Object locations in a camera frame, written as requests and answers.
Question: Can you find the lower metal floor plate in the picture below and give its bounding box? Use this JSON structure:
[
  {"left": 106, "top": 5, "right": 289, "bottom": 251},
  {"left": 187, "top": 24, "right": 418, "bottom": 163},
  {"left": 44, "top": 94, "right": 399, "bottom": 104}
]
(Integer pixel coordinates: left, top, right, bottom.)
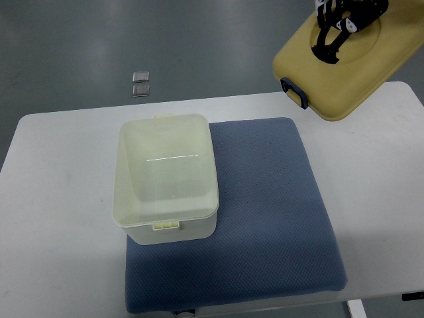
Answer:
[{"left": 132, "top": 84, "right": 150, "bottom": 97}]

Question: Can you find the upper metal floor plate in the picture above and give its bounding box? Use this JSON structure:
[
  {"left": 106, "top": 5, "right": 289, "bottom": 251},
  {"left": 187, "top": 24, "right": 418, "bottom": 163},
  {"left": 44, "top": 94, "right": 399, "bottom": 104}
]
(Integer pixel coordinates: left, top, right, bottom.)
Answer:
[{"left": 132, "top": 71, "right": 150, "bottom": 83}]

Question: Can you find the blue padded mat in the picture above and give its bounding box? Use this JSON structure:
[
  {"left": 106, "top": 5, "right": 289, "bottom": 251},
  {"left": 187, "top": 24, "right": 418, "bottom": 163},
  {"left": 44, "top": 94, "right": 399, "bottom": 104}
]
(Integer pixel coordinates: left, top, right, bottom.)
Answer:
[{"left": 125, "top": 118, "right": 347, "bottom": 314}]

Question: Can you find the white table leg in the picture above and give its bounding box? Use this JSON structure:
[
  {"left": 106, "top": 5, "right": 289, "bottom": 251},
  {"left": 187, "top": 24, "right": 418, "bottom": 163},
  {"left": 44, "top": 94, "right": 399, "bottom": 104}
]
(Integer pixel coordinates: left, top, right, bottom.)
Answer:
[{"left": 346, "top": 299, "right": 367, "bottom": 318}]

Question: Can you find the metal floor plate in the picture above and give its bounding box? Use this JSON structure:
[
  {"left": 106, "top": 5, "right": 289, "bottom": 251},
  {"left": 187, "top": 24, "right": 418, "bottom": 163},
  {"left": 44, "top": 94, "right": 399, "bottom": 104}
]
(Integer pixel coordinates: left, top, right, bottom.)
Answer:
[
  {"left": 132, "top": 84, "right": 150, "bottom": 97},
  {"left": 132, "top": 71, "right": 150, "bottom": 83}
]

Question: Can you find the white storage box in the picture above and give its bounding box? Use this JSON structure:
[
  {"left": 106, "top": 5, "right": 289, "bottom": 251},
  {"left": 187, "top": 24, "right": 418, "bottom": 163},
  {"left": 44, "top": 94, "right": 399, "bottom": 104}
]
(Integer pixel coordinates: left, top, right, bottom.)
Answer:
[{"left": 112, "top": 114, "right": 219, "bottom": 245}]

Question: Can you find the yellow box lid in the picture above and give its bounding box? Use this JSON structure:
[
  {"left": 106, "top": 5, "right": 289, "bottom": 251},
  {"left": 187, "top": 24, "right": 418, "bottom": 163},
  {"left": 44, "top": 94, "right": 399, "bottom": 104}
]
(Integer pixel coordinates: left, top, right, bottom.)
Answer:
[{"left": 273, "top": 1, "right": 423, "bottom": 121}]

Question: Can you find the black lid handle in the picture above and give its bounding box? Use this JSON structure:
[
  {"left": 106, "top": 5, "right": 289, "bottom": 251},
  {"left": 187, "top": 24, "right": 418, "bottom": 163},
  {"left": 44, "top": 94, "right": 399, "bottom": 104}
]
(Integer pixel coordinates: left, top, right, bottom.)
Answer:
[{"left": 311, "top": 25, "right": 350, "bottom": 65}]

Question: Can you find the black table bracket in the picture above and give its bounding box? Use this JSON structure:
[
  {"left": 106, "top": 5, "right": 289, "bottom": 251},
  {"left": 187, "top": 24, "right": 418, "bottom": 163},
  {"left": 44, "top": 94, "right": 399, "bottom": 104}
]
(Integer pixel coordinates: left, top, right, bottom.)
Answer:
[{"left": 401, "top": 291, "right": 424, "bottom": 301}]

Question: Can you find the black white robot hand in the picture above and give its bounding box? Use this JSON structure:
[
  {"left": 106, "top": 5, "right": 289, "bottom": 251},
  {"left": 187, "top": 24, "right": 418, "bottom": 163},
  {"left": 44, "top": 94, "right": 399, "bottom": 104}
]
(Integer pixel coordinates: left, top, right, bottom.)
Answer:
[{"left": 315, "top": 1, "right": 389, "bottom": 33}]

